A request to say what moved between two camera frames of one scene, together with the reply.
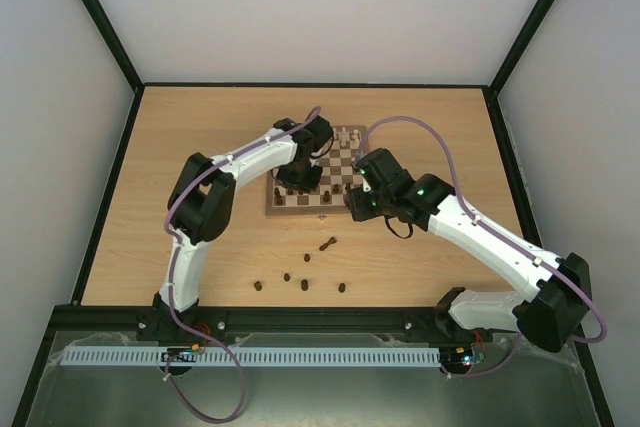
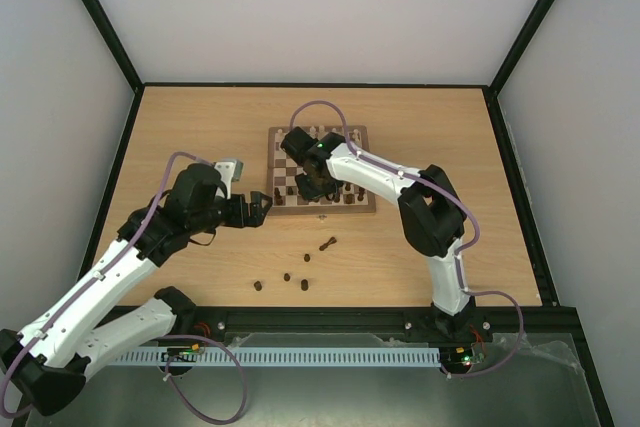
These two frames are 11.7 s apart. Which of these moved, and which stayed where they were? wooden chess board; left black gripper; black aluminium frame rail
Moved: left black gripper
Stayed: wooden chess board; black aluminium frame rail
